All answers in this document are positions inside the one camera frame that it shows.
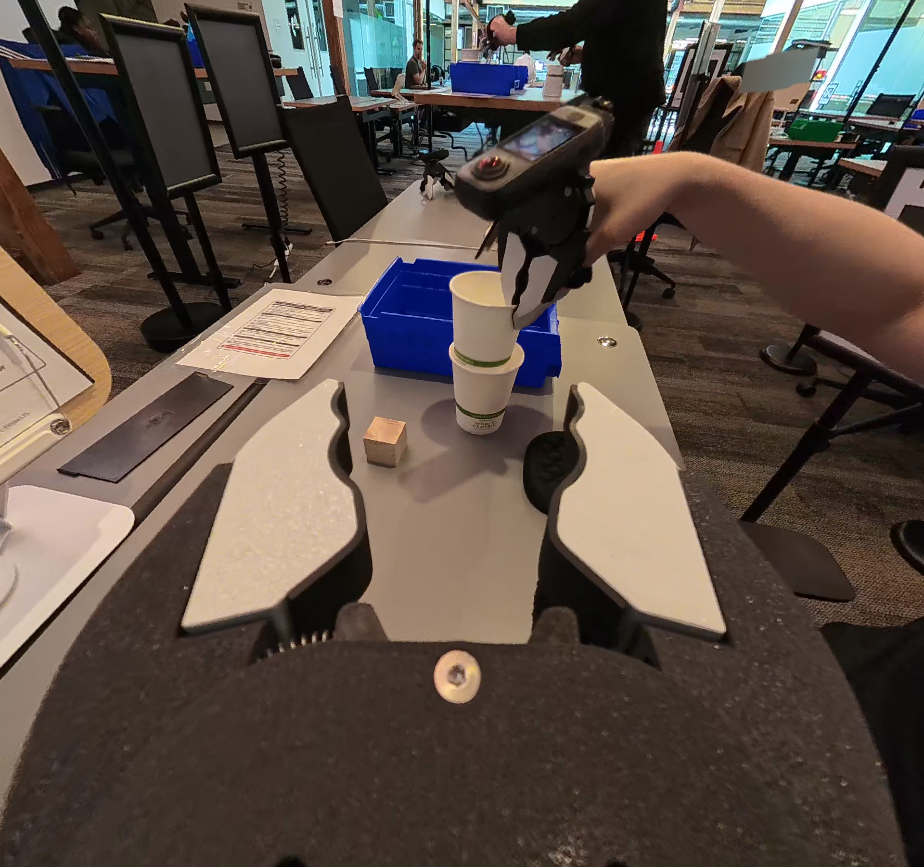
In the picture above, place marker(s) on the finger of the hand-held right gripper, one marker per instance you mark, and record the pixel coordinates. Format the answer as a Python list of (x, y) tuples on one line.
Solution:
[(514, 264), (540, 289)]

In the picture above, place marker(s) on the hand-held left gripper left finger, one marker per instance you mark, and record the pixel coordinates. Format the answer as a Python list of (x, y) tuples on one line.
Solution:
[(281, 520)]

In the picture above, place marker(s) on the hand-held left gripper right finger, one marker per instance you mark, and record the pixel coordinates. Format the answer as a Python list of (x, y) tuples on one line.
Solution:
[(628, 527)]

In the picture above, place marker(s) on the blue plastic bin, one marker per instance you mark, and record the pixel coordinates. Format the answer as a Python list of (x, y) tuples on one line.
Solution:
[(487, 78), (411, 332)]

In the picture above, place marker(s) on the wooden cube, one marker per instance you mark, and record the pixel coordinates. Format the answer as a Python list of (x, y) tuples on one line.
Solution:
[(385, 441)]

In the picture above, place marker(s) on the person's right forearm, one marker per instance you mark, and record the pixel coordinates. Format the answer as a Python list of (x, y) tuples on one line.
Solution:
[(794, 246)]

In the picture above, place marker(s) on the person's right hand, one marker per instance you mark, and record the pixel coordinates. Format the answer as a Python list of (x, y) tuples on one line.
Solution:
[(635, 192)]

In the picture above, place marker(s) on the background wooden desk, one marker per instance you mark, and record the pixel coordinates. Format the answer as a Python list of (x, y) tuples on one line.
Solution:
[(505, 103)]

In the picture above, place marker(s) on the black textured wrist pad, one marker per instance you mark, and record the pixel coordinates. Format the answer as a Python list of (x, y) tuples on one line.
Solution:
[(548, 470)]

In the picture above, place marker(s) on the spare hand-held gripper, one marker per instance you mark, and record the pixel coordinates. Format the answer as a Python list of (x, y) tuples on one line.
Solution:
[(435, 174)]

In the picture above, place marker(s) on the orange floor object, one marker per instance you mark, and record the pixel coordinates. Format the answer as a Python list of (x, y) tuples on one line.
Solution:
[(642, 237)]

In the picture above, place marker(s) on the black rectangular table plate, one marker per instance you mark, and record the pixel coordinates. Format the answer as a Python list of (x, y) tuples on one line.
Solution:
[(144, 428)]

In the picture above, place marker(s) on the instruction sheet in plastic sleeve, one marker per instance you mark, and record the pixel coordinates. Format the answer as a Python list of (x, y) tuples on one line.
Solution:
[(274, 332)]

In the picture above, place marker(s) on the white display stand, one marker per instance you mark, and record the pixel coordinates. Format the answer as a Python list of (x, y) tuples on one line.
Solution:
[(65, 549)]

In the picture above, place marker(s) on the black floor sign stand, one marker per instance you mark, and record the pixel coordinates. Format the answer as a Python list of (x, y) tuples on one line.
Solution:
[(159, 101), (238, 80)]

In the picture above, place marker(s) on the black white marker board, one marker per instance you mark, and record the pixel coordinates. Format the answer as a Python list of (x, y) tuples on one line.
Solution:
[(906, 192)]

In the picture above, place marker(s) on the blue jacket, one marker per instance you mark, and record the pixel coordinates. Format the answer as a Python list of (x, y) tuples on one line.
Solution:
[(43, 109)]

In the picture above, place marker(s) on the wooden support post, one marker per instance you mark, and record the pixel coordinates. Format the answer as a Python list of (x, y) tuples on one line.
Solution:
[(29, 231)]

